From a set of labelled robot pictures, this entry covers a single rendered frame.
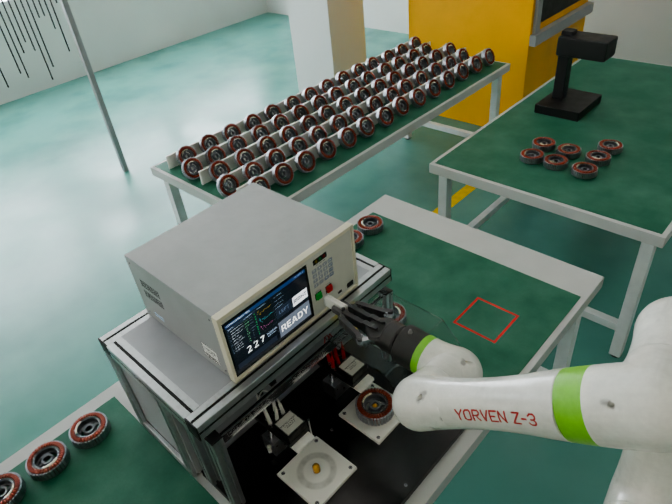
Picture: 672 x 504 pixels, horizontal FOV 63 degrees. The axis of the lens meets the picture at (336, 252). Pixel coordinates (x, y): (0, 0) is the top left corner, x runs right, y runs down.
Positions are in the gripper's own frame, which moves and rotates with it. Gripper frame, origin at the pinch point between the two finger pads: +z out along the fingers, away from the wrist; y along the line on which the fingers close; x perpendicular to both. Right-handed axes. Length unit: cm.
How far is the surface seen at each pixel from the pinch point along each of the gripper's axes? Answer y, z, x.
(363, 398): 2.7, -3.6, -36.3
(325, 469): -18.9, -8.5, -40.0
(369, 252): 63, 45, -43
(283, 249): -3.1, 12.8, 13.5
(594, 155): 182, 5, -41
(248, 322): -21.5, 5.9, 7.4
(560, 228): 224, 30, -118
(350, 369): 2.3, 0.0, -26.1
